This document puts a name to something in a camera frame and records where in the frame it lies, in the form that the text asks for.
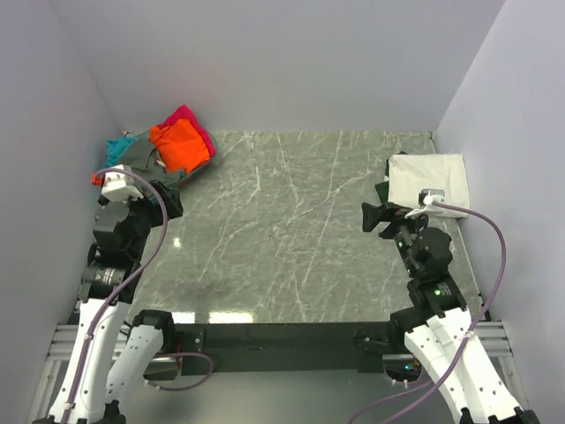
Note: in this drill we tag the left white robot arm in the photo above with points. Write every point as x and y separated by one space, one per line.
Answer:
97 383

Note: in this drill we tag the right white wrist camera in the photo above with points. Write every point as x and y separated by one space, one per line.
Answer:
426 200

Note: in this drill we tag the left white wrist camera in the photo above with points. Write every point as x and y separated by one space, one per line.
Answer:
117 185

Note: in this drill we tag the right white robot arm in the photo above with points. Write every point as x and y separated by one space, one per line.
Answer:
438 329

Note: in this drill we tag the orange t shirt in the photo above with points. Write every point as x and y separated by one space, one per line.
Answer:
179 145

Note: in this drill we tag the clear plastic basket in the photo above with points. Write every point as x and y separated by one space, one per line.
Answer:
169 155

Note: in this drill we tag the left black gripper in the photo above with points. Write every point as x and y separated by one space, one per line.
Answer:
163 201

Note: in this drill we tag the dark grey t shirt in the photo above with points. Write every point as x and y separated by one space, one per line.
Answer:
144 159

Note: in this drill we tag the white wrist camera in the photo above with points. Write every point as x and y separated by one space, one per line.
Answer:
117 185
426 200

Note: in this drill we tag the teal t shirt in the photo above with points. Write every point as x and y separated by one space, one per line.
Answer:
116 148

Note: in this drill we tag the pink t shirt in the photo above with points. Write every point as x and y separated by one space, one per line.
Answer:
185 113

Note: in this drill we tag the folded white t shirt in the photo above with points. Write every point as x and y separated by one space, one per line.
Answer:
409 175

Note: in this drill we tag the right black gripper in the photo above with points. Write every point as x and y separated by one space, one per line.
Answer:
390 216

